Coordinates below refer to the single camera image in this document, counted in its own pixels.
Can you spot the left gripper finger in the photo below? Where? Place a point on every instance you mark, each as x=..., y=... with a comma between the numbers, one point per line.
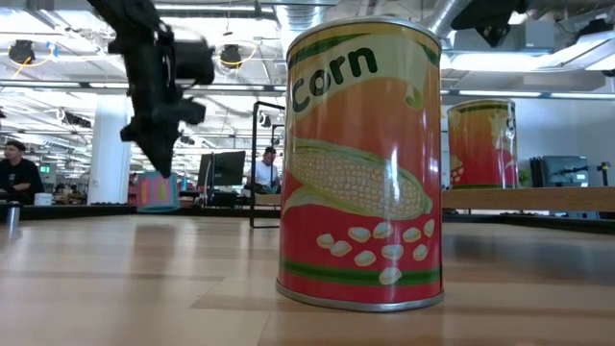
x=161, y=151

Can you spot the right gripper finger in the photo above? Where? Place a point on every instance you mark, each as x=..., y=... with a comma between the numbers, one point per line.
x=471, y=17

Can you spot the pink and teal can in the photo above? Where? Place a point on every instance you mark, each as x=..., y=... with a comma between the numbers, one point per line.
x=157, y=192

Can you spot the corn can with cob print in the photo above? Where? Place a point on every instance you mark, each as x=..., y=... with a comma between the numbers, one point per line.
x=480, y=144

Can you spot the large corn can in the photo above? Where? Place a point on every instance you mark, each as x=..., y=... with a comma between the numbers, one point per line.
x=360, y=168

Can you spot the wooden shelf board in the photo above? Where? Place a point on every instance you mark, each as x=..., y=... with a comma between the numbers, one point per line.
x=552, y=199

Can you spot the blue bottle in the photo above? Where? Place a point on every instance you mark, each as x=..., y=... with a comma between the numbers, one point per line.
x=184, y=184

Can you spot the white pillar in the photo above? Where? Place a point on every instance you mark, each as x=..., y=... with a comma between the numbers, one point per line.
x=109, y=163

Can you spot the black computer monitor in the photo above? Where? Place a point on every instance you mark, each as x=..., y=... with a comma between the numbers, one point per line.
x=226, y=168

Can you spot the person at desk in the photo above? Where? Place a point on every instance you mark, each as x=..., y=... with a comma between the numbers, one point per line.
x=265, y=173

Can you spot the green exit sign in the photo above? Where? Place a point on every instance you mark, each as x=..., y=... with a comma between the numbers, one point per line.
x=44, y=169

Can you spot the person seated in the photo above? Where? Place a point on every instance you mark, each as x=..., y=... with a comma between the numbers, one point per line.
x=19, y=178

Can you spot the grey equipment box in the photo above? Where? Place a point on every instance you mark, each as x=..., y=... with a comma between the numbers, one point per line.
x=562, y=170

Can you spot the black stand with knob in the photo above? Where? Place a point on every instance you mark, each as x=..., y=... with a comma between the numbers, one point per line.
x=604, y=170

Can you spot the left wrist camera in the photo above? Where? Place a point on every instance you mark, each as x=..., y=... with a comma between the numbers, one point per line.
x=194, y=61

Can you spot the black metal shelf frame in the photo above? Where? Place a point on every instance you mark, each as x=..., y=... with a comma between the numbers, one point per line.
x=253, y=163

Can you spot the ceiling light rail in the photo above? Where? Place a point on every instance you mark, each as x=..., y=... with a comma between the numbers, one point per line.
x=57, y=85

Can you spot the short metal post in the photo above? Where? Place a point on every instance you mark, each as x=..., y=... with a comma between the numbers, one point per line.
x=13, y=215

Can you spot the silver ribbed ventilation duct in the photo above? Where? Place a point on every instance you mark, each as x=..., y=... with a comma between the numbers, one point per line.
x=302, y=17

